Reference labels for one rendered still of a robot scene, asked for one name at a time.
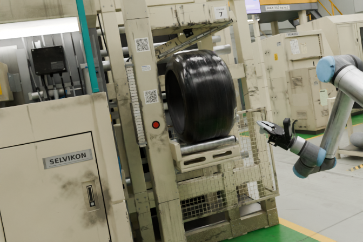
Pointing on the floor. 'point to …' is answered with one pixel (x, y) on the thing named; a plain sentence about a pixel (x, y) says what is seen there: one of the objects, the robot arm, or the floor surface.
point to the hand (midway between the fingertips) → (259, 121)
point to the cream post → (160, 194)
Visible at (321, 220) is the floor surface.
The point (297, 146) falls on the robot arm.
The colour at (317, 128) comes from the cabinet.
